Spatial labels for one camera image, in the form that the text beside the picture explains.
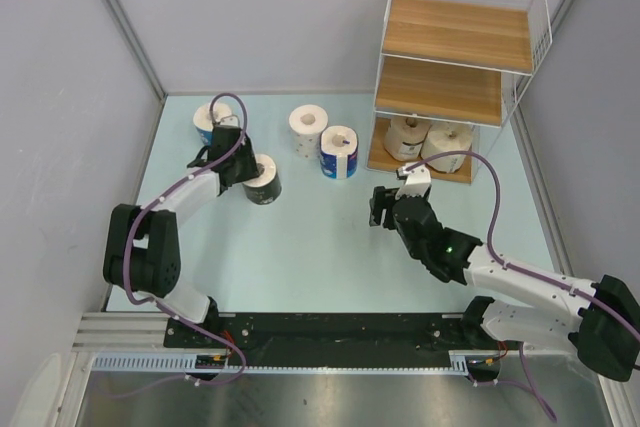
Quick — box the dark green paper roll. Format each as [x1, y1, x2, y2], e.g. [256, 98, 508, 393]
[243, 154, 282, 205]

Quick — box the white wire wooden shelf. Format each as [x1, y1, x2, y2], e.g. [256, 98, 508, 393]
[366, 0, 552, 172]

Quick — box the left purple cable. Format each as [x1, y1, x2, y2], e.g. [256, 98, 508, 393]
[94, 92, 251, 398]

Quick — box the cream paper roll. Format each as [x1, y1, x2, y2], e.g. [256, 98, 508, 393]
[420, 121, 473, 173]

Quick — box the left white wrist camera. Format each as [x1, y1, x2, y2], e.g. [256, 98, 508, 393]
[213, 115, 240, 129]

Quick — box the floral white paper roll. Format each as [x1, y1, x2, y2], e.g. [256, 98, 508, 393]
[288, 104, 328, 160]

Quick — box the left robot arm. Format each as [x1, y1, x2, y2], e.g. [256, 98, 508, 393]
[103, 125, 259, 347]

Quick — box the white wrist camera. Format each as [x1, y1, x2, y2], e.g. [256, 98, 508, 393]
[395, 163, 431, 200]
[213, 115, 240, 129]

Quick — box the purple cable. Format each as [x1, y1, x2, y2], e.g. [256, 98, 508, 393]
[94, 92, 251, 398]
[399, 151, 640, 421]

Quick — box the light blue wrapped paper roll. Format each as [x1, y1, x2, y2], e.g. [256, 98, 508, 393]
[193, 101, 235, 145]

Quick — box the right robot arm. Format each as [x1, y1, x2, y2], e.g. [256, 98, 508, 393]
[369, 186, 639, 382]

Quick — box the blue Tempo wrapped paper roll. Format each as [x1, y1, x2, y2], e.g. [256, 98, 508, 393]
[320, 126, 359, 180]

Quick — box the brown paper roll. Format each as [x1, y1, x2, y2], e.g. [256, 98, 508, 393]
[383, 116, 431, 161]

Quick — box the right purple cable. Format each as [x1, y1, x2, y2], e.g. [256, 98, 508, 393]
[399, 151, 640, 421]

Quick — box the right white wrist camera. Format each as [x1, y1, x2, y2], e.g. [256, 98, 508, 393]
[395, 163, 431, 200]

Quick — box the white slotted cable duct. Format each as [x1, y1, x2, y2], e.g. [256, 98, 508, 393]
[92, 352, 468, 376]

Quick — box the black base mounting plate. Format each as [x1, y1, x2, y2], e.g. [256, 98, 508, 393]
[164, 311, 521, 371]

